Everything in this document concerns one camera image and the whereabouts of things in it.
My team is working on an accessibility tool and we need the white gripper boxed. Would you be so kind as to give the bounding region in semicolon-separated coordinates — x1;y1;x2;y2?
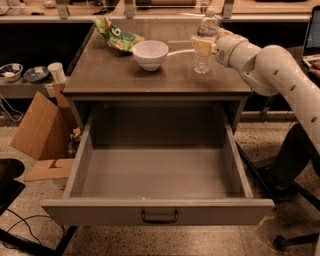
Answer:
191;28;248;67

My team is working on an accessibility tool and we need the clear plastic water bottle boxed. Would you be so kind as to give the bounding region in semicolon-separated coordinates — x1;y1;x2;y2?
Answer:
191;7;220;74

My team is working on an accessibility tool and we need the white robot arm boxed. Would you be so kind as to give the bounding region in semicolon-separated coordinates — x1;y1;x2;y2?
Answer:
191;29;320;153

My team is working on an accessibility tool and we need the grey open top drawer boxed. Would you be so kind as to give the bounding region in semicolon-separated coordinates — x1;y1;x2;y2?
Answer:
42;102;274;226

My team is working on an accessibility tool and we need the white ceramic bowl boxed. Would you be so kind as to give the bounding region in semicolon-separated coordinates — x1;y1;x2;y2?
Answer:
132;40;169;71

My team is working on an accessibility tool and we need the green chip bag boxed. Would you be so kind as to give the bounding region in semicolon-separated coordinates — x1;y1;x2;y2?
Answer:
93;16;145;53

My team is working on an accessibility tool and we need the silver laptop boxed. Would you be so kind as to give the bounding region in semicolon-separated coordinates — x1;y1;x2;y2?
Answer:
302;5;320;68

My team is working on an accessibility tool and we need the brown wooden cabinet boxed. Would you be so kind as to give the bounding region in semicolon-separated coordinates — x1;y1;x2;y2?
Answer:
64;19;251;126

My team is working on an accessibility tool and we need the black office chair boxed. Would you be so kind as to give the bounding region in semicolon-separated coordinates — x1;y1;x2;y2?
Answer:
235;121;320;252

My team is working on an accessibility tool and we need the white paper cup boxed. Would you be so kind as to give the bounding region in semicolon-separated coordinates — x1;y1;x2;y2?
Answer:
48;62;66;84

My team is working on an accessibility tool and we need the blue bowl on shelf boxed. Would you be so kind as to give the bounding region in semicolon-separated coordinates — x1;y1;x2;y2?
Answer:
23;66;49;83

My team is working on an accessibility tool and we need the brown cardboard box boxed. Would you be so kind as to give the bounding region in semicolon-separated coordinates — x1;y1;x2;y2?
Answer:
9;82;80;183

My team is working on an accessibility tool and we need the grey bowl on shelf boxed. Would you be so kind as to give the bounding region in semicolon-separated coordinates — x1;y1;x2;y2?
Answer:
0;63;23;82

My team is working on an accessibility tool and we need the grey low shelf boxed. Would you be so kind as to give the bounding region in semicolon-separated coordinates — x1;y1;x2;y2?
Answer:
0;78;66;99

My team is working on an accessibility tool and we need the black chair on left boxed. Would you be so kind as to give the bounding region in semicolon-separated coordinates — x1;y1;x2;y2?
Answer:
0;158;77;256

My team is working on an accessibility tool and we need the black drawer handle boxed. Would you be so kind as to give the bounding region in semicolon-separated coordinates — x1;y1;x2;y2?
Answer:
141;210;179;225

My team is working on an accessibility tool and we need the black floor cable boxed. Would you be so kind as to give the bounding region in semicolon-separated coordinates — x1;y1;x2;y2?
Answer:
2;207;66;249

